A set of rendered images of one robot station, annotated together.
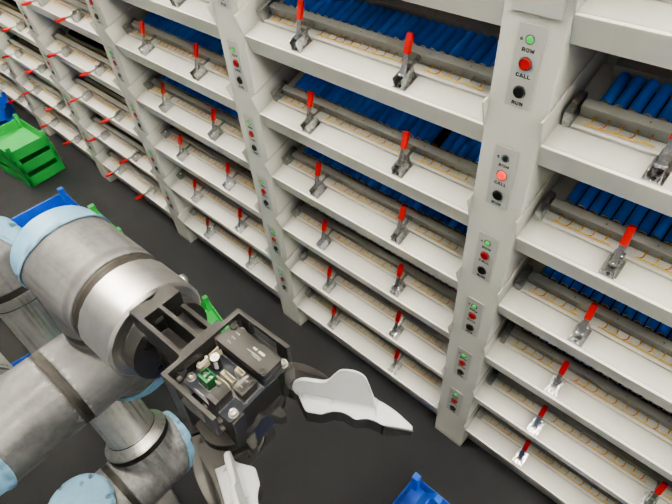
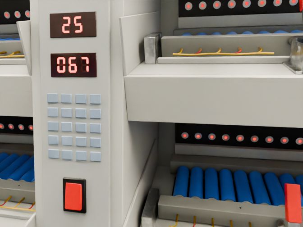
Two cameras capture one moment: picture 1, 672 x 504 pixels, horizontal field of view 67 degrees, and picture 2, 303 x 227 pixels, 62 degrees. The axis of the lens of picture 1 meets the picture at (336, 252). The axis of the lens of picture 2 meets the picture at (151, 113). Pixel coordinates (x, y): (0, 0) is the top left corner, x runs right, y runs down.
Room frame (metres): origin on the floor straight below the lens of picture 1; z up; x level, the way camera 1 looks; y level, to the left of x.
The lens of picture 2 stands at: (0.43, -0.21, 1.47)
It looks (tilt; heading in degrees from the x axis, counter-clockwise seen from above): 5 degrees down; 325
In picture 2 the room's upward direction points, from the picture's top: 1 degrees clockwise
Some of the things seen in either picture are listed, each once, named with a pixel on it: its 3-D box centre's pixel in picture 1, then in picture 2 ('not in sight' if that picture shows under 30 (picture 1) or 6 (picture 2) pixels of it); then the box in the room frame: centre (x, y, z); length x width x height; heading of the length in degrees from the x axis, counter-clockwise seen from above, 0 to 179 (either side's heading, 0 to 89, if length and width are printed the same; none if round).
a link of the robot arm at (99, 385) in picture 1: (114, 344); not in sight; (0.32, 0.25, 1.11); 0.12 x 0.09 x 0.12; 137
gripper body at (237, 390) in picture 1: (210, 369); not in sight; (0.21, 0.10, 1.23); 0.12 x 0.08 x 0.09; 47
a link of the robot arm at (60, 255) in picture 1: (89, 272); not in sight; (0.33, 0.23, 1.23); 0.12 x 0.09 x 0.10; 47
